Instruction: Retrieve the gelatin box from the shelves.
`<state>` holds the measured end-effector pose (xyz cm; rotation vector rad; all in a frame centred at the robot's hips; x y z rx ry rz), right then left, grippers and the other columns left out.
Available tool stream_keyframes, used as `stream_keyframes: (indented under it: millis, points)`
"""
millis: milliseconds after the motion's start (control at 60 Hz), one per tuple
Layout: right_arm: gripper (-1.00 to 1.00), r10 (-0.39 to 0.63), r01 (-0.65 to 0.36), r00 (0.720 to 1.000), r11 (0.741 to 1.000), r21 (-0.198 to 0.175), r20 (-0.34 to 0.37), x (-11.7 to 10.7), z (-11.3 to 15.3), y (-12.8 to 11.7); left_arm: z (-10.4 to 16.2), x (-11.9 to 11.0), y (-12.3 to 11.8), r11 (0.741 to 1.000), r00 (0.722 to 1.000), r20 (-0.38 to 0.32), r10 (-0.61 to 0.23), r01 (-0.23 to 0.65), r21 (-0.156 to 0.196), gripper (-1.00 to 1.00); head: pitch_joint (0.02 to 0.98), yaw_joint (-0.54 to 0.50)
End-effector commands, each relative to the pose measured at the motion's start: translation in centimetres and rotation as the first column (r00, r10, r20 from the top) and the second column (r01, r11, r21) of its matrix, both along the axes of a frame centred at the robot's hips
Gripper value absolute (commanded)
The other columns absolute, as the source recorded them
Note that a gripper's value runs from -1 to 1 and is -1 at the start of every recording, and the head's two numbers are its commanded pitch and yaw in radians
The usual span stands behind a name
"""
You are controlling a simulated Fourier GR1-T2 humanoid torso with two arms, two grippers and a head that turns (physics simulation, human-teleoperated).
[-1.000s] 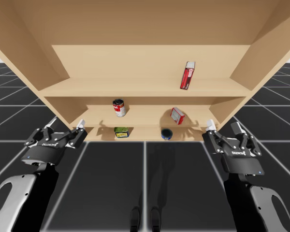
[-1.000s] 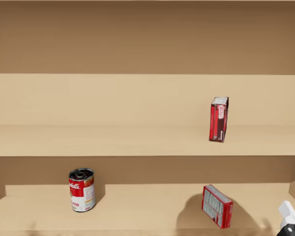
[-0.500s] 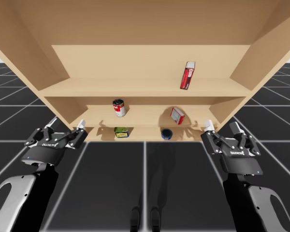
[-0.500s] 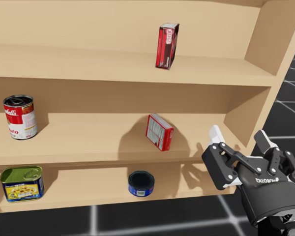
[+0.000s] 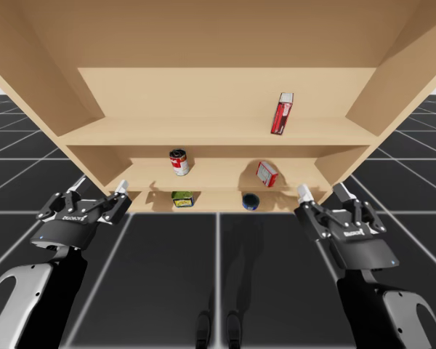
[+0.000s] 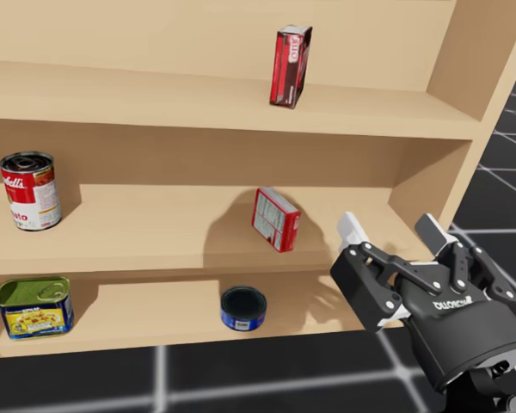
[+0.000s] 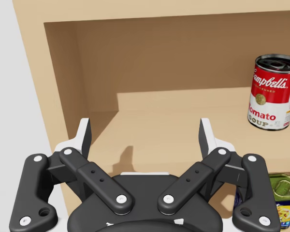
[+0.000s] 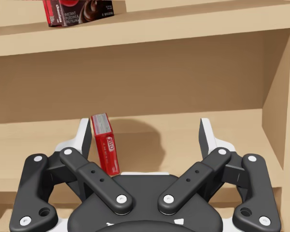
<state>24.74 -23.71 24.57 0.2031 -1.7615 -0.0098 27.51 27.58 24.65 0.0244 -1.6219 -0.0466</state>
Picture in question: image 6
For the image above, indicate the red and white can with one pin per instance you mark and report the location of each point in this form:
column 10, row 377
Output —
column 32, row 193

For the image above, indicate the red and white carton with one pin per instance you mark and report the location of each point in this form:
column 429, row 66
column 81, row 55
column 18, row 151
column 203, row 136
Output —
column 274, row 219

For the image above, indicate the green and blue rectangular can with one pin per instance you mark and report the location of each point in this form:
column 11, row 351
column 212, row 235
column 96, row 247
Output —
column 34, row 312

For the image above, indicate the blue flat can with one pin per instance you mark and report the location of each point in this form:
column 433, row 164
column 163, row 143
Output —
column 243, row 310

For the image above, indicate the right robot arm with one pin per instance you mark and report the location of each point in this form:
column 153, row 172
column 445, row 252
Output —
column 499, row 387

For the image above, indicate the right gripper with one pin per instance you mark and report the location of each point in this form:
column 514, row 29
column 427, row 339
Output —
column 464, row 331

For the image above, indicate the pale wooden shelf unit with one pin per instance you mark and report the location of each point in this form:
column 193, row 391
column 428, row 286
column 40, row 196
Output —
column 155, row 146

